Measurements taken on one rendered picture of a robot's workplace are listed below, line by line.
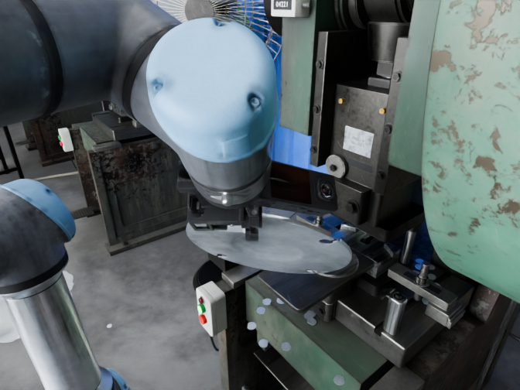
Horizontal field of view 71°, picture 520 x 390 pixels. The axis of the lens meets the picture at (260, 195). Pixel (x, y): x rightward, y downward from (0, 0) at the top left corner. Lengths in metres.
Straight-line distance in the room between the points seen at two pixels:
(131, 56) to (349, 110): 0.59
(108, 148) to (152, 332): 0.98
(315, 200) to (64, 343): 0.47
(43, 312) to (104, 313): 1.34
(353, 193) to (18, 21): 0.67
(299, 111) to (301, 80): 0.07
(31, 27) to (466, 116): 0.29
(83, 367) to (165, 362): 0.99
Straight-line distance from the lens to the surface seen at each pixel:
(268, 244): 0.64
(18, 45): 0.23
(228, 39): 0.22
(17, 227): 0.58
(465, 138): 0.33
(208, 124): 0.20
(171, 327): 1.83
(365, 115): 0.77
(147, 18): 0.27
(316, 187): 0.41
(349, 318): 0.91
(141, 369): 1.72
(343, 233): 1.00
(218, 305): 1.03
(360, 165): 0.80
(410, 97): 0.66
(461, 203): 0.37
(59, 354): 0.71
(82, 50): 0.25
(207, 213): 0.40
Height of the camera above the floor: 1.32
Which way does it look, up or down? 28 degrees down
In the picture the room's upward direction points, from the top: straight up
